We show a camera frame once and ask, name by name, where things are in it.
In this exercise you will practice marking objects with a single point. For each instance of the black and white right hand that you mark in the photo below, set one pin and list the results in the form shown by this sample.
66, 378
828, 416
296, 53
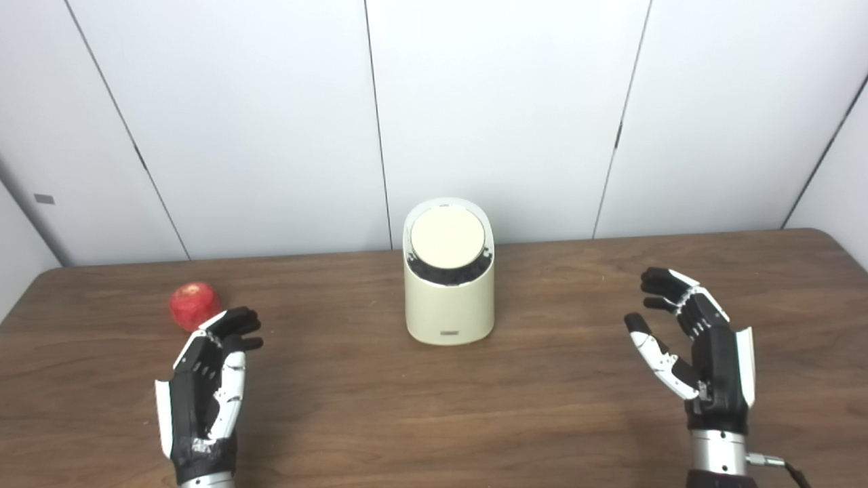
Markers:
719, 366

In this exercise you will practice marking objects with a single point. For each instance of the black and white left hand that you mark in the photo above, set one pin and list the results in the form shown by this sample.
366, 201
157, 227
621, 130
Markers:
186, 407

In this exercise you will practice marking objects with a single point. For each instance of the red apple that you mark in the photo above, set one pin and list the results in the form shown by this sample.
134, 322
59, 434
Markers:
193, 305

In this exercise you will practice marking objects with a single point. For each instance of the cream round bin lid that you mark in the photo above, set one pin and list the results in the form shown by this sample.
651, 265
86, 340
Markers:
447, 236

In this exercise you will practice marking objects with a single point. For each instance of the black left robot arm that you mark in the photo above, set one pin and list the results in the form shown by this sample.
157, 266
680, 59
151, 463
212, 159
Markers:
207, 482

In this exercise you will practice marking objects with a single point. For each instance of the cream-colored bin body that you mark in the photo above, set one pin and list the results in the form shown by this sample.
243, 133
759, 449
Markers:
449, 312

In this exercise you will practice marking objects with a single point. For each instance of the small grey wall tag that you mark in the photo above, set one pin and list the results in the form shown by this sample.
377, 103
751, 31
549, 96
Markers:
44, 198

